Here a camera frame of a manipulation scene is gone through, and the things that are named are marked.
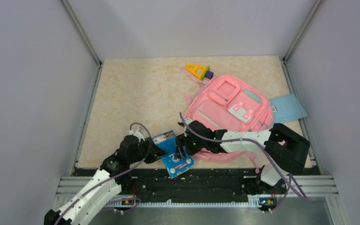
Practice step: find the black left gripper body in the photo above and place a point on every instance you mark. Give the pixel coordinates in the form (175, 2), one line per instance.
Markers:
(142, 150)

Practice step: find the light blue notebook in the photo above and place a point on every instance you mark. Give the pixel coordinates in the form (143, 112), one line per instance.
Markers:
(287, 108)

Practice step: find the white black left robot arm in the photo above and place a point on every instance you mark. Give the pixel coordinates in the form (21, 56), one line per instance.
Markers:
(103, 186)

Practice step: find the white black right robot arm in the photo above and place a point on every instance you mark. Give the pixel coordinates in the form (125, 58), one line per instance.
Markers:
(275, 152)

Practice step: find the yellow green purple toy block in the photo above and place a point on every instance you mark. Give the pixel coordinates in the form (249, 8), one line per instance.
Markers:
(199, 72)

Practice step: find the blue children book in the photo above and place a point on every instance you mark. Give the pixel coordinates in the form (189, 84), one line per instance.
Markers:
(176, 161)

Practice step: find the aluminium frame rail left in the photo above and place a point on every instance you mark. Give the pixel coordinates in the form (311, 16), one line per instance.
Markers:
(79, 82)

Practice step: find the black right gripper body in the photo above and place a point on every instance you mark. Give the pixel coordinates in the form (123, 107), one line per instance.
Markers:
(192, 146)

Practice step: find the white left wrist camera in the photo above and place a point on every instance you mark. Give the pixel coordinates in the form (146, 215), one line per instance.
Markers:
(137, 133)

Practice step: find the pink student backpack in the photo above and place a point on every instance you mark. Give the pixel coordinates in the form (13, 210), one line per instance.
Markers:
(227, 102)

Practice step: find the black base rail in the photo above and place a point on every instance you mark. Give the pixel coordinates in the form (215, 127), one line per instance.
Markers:
(196, 186)

